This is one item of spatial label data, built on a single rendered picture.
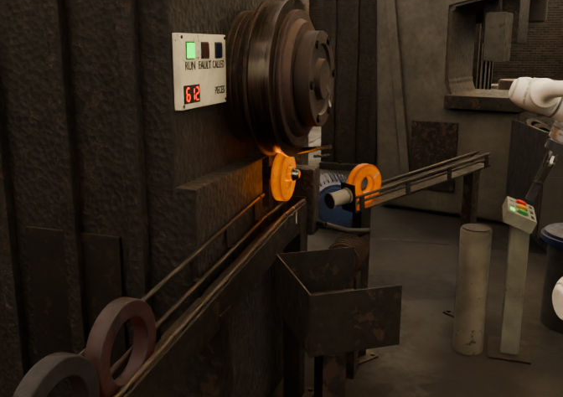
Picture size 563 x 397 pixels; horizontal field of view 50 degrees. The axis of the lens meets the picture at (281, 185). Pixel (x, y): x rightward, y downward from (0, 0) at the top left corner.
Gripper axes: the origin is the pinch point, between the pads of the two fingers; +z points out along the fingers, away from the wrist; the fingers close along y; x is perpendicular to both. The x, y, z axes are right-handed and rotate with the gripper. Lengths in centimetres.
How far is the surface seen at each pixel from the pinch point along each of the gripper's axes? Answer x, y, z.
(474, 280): -4.5, 2.6, 40.4
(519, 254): 6.5, -2.4, 24.8
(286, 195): -73, 63, 19
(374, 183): -54, 14, 18
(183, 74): -97, 107, -13
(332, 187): -92, -138, 74
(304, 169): -75, 41, 16
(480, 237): -9.6, 2.3, 23.7
